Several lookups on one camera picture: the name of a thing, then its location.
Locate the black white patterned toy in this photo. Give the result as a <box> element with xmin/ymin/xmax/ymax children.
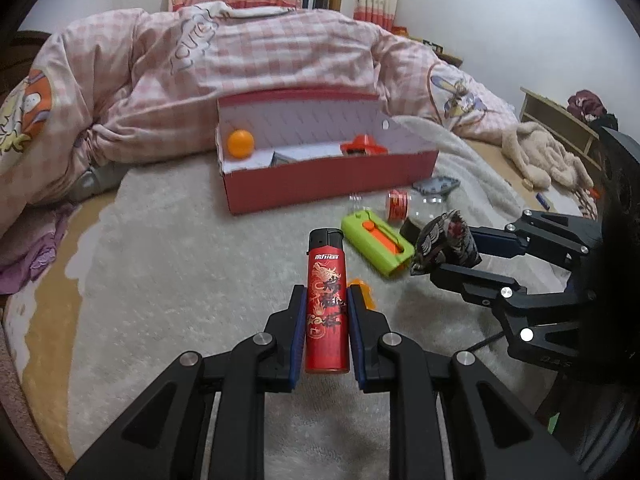
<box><xmin>409</xmin><ymin>209</ymin><xmax>482</xmax><ymax>275</ymax></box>

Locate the green utility knife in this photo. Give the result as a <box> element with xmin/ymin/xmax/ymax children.
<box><xmin>341</xmin><ymin>209</ymin><xmax>414</xmax><ymax>278</ymax></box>

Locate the red lighter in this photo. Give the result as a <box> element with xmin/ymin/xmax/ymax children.
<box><xmin>305</xmin><ymin>228</ymin><xmax>349</xmax><ymax>374</ymax></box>

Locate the red hat-shaped toy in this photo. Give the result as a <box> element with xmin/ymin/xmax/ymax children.
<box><xmin>340</xmin><ymin>134</ymin><xmax>388</xmax><ymax>156</ymax></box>

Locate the orange ping pong ball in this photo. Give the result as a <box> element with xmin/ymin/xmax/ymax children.
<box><xmin>227</xmin><ymin>129</ymin><xmax>255</xmax><ymax>159</ymax></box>

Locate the beige plush toy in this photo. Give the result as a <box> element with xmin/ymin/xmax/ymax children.
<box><xmin>501</xmin><ymin>122</ymin><xmax>593</xmax><ymax>191</ymax></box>

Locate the wooden side table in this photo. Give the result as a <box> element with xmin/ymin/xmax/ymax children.
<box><xmin>520</xmin><ymin>87</ymin><xmax>602</xmax><ymax>174</ymax></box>

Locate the grey metal hinge plate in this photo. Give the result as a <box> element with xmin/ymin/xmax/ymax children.
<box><xmin>412</xmin><ymin>176</ymin><xmax>460</xmax><ymax>197</ymax></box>

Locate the clear plastic bottle red label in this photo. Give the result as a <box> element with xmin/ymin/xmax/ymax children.
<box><xmin>348</xmin><ymin>188</ymin><xmax>448</xmax><ymax>228</ymax></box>

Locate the white fluffy blanket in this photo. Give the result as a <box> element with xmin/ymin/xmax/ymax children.
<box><xmin>67</xmin><ymin>116</ymin><xmax>555</xmax><ymax>479</ymax></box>

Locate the purple cloth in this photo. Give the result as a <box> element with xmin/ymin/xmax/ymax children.
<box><xmin>1</xmin><ymin>203</ymin><xmax>75</xmax><ymax>295</ymax></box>

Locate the red cardboard box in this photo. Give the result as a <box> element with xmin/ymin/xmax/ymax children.
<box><xmin>216</xmin><ymin>88</ymin><xmax>438</xmax><ymax>214</ymax></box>

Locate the pink checkered quilt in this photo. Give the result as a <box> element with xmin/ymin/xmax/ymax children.
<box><xmin>1</xmin><ymin>2</ymin><xmax>518</xmax><ymax>228</ymax></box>

